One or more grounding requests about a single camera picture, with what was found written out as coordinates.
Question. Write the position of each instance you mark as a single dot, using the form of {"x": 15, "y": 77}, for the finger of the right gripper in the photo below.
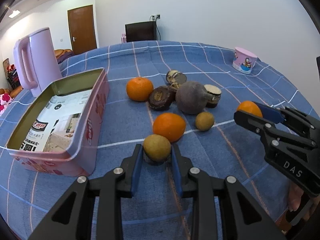
{"x": 270, "y": 114}
{"x": 255, "y": 124}

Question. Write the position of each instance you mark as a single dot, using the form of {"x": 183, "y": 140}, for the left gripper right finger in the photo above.
{"x": 221, "y": 203}

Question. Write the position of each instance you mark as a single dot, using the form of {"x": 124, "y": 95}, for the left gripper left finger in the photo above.
{"x": 72, "y": 215}

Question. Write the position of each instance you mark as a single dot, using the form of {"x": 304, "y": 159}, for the orange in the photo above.
{"x": 250, "y": 107}
{"x": 169, "y": 125}

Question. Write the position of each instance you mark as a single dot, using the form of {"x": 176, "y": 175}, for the large purple round beet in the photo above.
{"x": 191, "y": 97}

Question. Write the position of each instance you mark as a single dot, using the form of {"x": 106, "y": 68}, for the small brown kiwi fruit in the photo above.
{"x": 157, "y": 147}

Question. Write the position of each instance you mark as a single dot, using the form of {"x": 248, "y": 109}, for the person's right hand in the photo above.
{"x": 294, "y": 197}

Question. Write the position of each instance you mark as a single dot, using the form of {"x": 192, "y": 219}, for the pink cartoon mug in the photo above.
{"x": 244, "y": 60}

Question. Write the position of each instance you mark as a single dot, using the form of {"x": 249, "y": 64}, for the pink metal tin box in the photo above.
{"x": 80, "y": 156}

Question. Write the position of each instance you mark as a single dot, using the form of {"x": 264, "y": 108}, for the printed leaflet in tin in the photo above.
{"x": 54, "y": 128}

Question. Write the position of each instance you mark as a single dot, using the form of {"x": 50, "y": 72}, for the small yam piece middle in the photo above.
{"x": 174, "y": 87}

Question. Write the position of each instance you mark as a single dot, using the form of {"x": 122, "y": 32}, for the orange mandarin at back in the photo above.
{"x": 139, "y": 89}

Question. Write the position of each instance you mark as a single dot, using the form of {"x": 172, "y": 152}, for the pink floral cushion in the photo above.
{"x": 5, "y": 100}

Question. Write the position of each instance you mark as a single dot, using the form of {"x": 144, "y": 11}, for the brown leather sofa left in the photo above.
{"x": 13, "y": 93}

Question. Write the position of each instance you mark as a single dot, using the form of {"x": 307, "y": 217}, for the brown leather sofa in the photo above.
{"x": 62, "y": 54}
{"x": 13, "y": 93}

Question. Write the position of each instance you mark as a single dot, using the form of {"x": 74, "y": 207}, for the pink electric kettle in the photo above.
{"x": 36, "y": 62}

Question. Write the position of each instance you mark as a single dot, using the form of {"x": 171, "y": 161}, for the black television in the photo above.
{"x": 141, "y": 31}

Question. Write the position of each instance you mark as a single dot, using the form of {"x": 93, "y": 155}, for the pink box beside television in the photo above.
{"x": 123, "y": 38}

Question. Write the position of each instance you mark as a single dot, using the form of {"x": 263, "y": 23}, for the brown leather sofa far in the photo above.
{"x": 62, "y": 54}

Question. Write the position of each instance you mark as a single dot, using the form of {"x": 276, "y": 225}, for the brown wooden door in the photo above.
{"x": 82, "y": 29}

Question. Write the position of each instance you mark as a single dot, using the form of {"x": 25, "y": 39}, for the wall socket with plug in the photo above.
{"x": 154, "y": 17}

